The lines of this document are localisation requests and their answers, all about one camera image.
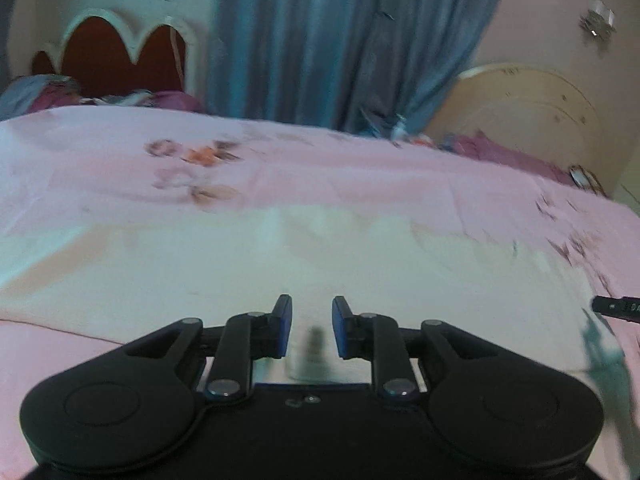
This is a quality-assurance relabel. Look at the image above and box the cream knitted sweater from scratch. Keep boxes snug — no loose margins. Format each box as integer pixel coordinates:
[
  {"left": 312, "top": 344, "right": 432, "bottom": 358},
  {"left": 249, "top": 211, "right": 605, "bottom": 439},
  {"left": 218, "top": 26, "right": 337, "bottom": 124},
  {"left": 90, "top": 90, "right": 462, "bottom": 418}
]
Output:
[{"left": 1, "top": 206, "right": 624, "bottom": 380}]

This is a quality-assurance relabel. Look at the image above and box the patterned cushion right bed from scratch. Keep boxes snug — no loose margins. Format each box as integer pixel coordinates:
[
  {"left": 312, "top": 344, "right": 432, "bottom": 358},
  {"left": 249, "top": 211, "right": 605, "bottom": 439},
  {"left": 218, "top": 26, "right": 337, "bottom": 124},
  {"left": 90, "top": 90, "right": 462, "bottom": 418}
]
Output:
[{"left": 568, "top": 165, "right": 606, "bottom": 196}]

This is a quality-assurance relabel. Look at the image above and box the white lotion bottle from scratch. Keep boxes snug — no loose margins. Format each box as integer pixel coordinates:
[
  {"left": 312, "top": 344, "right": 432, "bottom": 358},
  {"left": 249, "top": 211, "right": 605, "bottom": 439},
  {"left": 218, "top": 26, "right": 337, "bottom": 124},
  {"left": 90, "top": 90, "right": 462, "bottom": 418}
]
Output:
[{"left": 390, "top": 115, "right": 407, "bottom": 141}]

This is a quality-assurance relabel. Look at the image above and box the cream round headboard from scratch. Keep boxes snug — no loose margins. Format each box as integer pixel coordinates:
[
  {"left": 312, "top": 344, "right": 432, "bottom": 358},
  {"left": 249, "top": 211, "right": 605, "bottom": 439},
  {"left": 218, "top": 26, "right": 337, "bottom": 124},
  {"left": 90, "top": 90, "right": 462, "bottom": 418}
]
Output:
[{"left": 424, "top": 63, "right": 606, "bottom": 193}]

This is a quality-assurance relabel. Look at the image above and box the purple pillow right bed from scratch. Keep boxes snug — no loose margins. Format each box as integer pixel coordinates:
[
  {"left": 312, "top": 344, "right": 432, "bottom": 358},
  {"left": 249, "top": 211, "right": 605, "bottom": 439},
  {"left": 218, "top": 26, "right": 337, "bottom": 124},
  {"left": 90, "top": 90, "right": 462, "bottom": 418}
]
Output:
[{"left": 438, "top": 130, "right": 575, "bottom": 186}]

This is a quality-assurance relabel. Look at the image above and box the purple pillow bed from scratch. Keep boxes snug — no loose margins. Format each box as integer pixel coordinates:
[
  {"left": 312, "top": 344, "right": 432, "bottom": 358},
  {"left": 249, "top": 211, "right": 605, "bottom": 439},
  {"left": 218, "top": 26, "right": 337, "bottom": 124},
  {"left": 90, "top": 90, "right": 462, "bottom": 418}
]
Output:
[
  {"left": 148, "top": 91, "right": 203, "bottom": 113},
  {"left": 438, "top": 130, "right": 575, "bottom": 186}
]

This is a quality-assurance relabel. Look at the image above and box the pink floral bed sheet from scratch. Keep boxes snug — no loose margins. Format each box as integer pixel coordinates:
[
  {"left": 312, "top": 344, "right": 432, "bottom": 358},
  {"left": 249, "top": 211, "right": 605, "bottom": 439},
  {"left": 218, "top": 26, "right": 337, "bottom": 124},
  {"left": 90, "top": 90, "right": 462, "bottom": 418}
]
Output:
[{"left": 1, "top": 105, "right": 639, "bottom": 479}]

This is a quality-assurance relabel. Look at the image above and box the purple pillow left bed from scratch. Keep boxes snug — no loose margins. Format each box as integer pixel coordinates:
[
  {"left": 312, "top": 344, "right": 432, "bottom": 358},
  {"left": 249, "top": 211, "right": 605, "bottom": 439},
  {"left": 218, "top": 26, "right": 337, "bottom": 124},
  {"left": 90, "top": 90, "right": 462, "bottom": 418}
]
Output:
[{"left": 148, "top": 91, "right": 203, "bottom": 113}]

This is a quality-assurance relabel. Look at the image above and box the blue grey curtain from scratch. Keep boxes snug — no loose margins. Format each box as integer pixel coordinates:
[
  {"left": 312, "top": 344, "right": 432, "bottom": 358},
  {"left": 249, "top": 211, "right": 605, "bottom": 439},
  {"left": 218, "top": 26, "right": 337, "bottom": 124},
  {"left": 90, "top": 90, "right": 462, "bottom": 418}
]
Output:
[{"left": 205, "top": 0, "right": 499, "bottom": 140}]

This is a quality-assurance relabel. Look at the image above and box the red white scalloped headboard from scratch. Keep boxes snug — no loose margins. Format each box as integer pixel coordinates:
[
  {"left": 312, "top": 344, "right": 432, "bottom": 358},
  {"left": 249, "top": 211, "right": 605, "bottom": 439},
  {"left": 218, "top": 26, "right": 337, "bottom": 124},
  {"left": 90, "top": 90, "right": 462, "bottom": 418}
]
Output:
[{"left": 29, "top": 9, "right": 200, "bottom": 96}]

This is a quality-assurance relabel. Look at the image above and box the blue grey pillow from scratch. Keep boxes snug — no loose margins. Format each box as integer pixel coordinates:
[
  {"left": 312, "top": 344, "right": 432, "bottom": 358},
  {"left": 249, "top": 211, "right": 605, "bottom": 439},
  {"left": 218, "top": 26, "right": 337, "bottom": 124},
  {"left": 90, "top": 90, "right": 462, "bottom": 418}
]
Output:
[{"left": 1, "top": 74, "right": 80, "bottom": 120}]

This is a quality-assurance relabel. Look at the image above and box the wall lamp fixture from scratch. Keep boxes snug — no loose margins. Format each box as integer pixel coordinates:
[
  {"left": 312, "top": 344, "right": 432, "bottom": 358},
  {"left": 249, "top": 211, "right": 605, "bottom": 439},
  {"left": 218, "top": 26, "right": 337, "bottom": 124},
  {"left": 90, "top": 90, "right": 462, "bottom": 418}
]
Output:
[{"left": 579, "top": 0, "right": 615, "bottom": 44}]

